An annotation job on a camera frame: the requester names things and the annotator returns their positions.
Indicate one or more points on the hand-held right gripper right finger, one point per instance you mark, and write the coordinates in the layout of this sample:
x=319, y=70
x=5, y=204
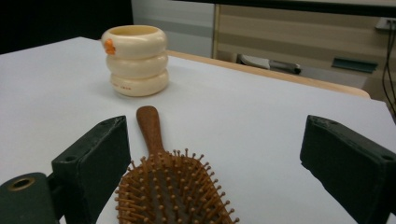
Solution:
x=351, y=168

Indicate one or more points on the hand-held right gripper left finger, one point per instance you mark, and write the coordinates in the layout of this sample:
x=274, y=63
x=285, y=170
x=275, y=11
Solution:
x=93, y=161

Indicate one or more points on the wooden paddle hairbrush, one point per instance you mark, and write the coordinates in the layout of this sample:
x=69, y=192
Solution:
x=150, y=130

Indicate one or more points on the cream ringed cup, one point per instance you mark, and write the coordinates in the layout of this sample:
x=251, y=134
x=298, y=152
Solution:
x=137, y=62

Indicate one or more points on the dark teal tray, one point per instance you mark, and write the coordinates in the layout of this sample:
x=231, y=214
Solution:
x=355, y=64

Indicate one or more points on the grey and white tool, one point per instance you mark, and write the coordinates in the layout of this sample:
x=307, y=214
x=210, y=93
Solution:
x=274, y=64

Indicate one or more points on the beige striped wooden cabinet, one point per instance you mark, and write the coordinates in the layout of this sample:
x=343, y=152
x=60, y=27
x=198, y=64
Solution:
x=295, y=37

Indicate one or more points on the grey power socket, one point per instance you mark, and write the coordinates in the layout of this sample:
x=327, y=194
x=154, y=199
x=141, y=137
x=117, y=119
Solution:
x=385, y=23

